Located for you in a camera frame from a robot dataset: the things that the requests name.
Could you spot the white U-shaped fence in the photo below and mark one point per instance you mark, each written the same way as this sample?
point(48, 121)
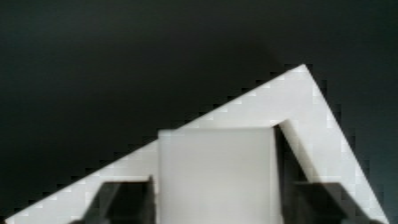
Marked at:
point(283, 104)

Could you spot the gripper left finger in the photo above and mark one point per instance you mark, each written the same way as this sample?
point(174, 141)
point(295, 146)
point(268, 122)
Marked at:
point(123, 204)

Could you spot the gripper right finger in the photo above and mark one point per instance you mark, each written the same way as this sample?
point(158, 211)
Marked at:
point(318, 204)

